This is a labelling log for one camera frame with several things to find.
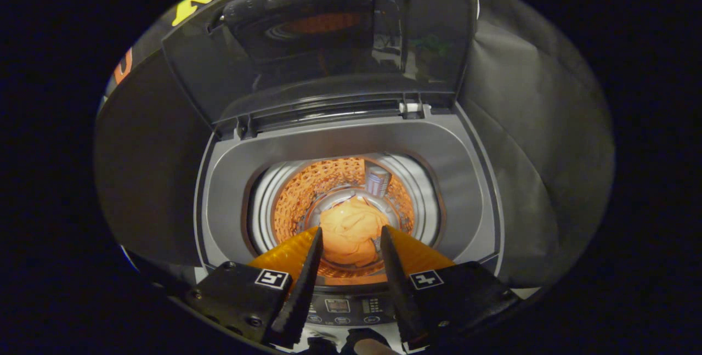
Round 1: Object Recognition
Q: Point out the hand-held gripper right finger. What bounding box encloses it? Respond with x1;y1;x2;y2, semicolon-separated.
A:
380;225;522;351

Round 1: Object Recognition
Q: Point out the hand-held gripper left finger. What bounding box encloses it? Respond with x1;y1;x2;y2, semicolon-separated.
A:
184;226;324;350

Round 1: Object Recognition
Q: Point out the orange polo shirt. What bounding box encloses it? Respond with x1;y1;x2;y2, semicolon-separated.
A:
319;197;390;268

